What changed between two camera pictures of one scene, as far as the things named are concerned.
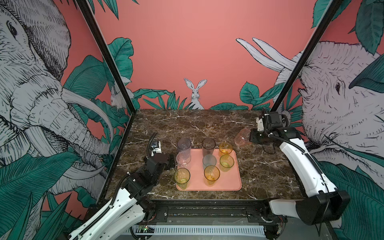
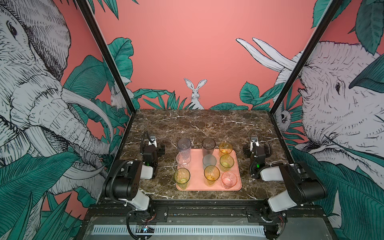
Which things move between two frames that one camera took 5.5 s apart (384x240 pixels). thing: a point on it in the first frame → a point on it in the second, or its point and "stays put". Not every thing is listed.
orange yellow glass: x=225 y=148 stays put
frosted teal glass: x=209 y=160 stays put
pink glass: x=242 y=137 → x=229 y=179
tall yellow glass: x=211 y=174 stays put
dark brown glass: x=208 y=145 stays put
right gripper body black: x=260 y=137 → x=249 y=153
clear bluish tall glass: x=184 y=144 stays put
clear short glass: x=183 y=158 stays put
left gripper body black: x=168 y=165 → x=157 y=152
